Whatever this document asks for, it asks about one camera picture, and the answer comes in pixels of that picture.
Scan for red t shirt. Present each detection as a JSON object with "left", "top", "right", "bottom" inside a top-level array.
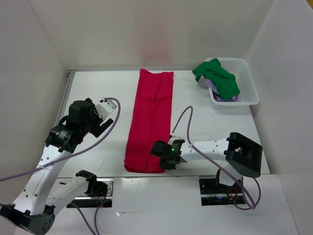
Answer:
[{"left": 124, "top": 69, "right": 174, "bottom": 174}]

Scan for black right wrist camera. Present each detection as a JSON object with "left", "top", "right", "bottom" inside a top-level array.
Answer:
[{"left": 150, "top": 139, "right": 185, "bottom": 160}]

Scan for green t shirt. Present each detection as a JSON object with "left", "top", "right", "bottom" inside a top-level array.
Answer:
[{"left": 192, "top": 58, "right": 240, "bottom": 99}]

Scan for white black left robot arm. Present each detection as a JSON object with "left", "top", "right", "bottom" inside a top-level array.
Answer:
[{"left": 0, "top": 98, "right": 121, "bottom": 235}]

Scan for white plastic basket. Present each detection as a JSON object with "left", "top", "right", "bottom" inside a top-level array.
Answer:
[{"left": 208, "top": 58, "right": 260, "bottom": 109}]

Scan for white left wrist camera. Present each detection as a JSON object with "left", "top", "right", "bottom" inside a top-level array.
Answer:
[{"left": 95, "top": 98, "right": 117, "bottom": 121}]

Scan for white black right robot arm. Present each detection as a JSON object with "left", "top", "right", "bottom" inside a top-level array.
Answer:
[{"left": 150, "top": 132, "right": 263, "bottom": 192}]

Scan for lavender t shirt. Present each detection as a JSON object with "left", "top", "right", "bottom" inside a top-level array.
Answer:
[{"left": 200, "top": 77, "right": 239, "bottom": 102}]

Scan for aluminium table edge rail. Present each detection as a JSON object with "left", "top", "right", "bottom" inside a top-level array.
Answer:
[{"left": 56, "top": 70, "right": 77, "bottom": 124}]

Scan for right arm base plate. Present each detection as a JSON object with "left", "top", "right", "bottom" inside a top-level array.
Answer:
[{"left": 199, "top": 178, "right": 246, "bottom": 206}]

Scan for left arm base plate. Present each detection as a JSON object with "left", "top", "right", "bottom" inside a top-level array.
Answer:
[{"left": 72, "top": 178, "right": 114, "bottom": 209}]

